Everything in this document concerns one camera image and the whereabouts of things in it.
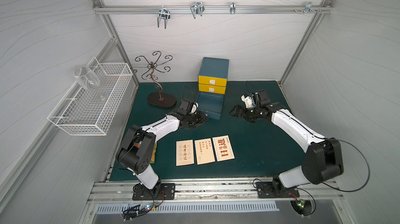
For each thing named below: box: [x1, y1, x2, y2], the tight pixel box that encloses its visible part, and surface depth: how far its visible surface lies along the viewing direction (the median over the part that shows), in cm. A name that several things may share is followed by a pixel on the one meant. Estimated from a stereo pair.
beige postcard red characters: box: [211, 134, 236, 163], surface depth 90 cm
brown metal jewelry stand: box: [134, 50, 177, 108], surface depth 92 cm
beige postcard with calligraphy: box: [176, 139, 195, 167], surface depth 88 cm
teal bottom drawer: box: [195, 91, 225, 121], surface depth 113 cm
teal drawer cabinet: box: [197, 56, 230, 94], surface depth 103 cm
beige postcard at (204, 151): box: [194, 138, 216, 166], surface depth 88 cm
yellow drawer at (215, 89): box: [198, 83, 227, 95], surface depth 103 cm
